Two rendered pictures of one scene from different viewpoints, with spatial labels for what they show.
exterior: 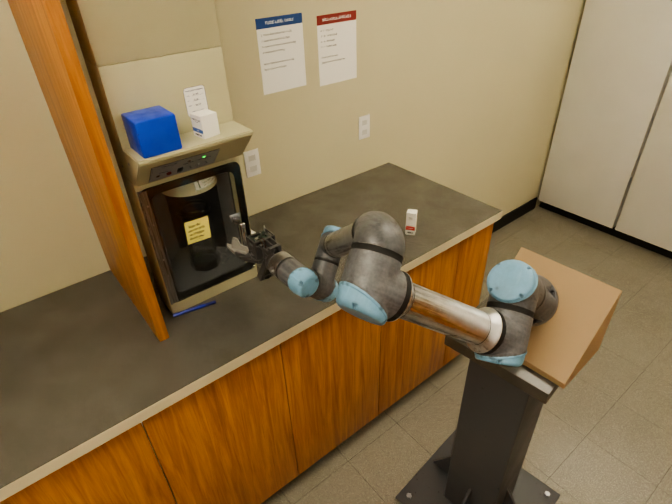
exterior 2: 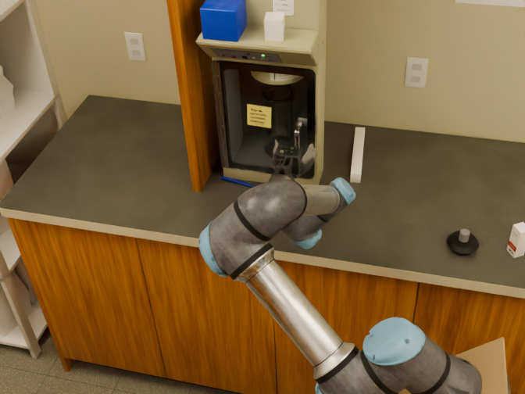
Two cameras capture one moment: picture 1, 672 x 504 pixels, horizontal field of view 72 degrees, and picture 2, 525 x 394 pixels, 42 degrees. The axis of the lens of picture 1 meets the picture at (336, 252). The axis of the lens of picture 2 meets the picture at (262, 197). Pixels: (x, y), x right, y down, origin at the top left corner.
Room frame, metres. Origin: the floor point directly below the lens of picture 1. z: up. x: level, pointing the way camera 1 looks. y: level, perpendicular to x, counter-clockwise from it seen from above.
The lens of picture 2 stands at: (0.18, -1.01, 2.39)
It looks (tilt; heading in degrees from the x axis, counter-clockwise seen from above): 40 degrees down; 54
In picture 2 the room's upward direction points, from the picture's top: 3 degrees counter-clockwise
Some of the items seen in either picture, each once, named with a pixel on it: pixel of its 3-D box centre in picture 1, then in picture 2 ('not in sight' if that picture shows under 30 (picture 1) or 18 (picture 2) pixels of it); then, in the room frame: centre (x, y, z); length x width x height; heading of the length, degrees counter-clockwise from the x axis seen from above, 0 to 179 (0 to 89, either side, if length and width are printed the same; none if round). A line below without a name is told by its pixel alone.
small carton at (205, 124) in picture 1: (205, 123); (274, 26); (1.23, 0.34, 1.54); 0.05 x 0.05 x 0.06; 46
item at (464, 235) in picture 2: not in sight; (463, 239); (1.49, -0.19, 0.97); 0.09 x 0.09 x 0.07
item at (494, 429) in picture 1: (494, 431); not in sight; (1.00, -0.55, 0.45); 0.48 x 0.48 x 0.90; 43
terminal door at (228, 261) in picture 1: (205, 233); (266, 122); (1.24, 0.41, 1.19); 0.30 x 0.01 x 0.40; 127
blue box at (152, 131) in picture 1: (152, 131); (223, 17); (1.14, 0.45, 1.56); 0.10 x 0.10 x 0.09; 38
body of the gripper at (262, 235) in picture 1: (266, 251); (286, 168); (1.15, 0.21, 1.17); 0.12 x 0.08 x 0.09; 38
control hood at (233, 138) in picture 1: (194, 157); (258, 51); (1.20, 0.37, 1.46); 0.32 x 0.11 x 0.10; 128
